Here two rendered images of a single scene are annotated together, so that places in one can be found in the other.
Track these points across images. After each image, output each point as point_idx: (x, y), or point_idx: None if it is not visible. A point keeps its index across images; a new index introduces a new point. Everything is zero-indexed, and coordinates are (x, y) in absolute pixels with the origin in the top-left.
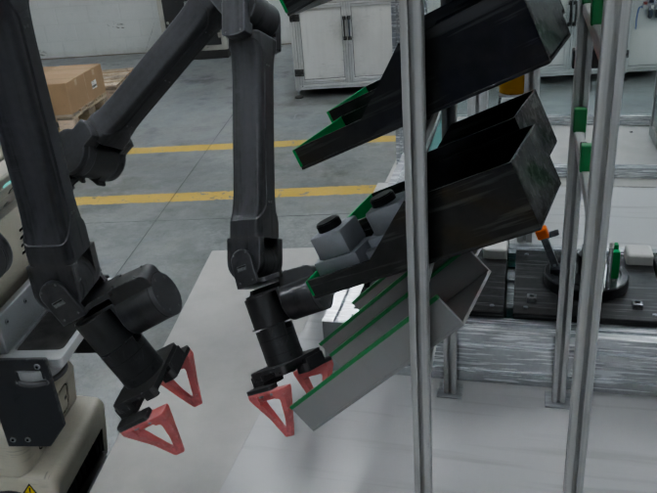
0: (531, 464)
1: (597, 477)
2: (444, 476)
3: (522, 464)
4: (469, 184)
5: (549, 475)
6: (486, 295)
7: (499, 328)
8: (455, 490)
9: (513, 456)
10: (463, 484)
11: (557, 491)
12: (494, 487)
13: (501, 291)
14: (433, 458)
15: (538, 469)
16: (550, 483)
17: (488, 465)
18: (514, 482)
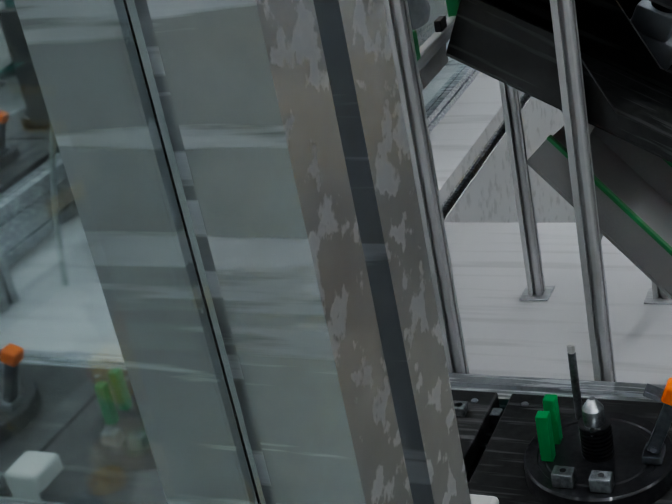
0: (534, 362)
1: (470, 353)
2: (635, 347)
3: (543, 361)
4: None
5: (518, 352)
6: (527, 422)
7: (526, 383)
8: (625, 336)
9: (550, 368)
10: (614, 341)
11: (517, 341)
12: (582, 341)
13: (499, 432)
14: (645, 362)
15: (528, 358)
16: (521, 346)
17: (582, 359)
18: (558, 345)
